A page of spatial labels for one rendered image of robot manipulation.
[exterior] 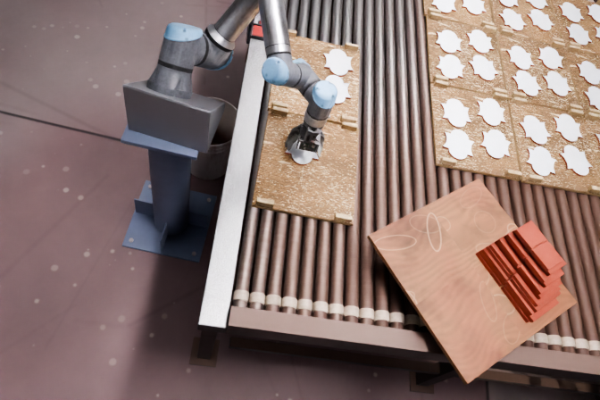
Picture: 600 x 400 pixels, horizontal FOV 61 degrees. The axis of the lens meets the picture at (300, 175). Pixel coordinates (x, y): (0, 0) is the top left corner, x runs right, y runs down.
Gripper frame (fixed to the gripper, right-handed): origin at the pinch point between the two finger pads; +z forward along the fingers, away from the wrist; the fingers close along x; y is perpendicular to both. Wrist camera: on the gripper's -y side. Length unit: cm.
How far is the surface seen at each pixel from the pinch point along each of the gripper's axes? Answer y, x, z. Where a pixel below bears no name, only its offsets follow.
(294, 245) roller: 37.3, 1.6, 2.2
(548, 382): 51, 134, 67
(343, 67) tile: -43.2, 12.1, -0.4
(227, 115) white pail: -57, -33, 67
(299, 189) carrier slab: 17.0, 0.8, 0.6
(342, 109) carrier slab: -22.3, 13.5, 0.7
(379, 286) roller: 45, 31, 3
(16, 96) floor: -60, -147, 94
